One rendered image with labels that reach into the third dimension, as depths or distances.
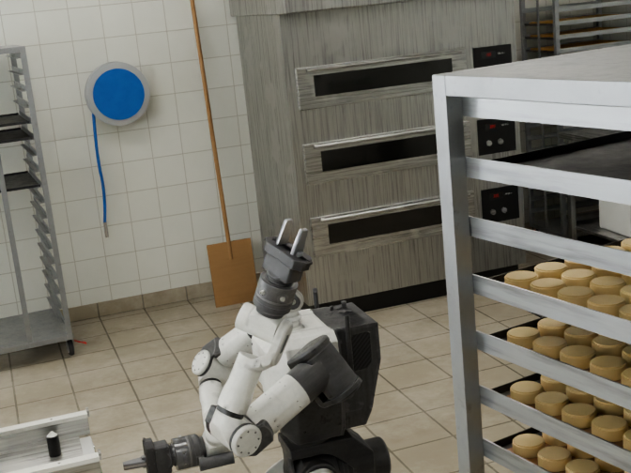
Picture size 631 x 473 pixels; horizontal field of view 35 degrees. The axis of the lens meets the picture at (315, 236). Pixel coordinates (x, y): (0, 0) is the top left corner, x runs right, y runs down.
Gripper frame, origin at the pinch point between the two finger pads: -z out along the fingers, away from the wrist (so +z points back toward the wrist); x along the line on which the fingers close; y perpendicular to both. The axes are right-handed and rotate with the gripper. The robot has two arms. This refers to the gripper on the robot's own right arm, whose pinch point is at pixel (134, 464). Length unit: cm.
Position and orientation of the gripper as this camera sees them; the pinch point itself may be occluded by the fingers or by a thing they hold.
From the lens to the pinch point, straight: 280.2
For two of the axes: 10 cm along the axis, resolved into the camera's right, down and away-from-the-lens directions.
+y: -3.2, -1.9, 9.3
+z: 9.4, -1.6, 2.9
